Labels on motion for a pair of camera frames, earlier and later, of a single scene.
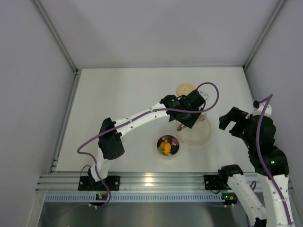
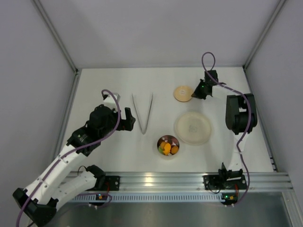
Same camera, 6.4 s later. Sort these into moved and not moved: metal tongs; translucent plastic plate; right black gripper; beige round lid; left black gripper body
Moved: beige round lid; metal tongs; left black gripper body; right black gripper
Not moved: translucent plastic plate
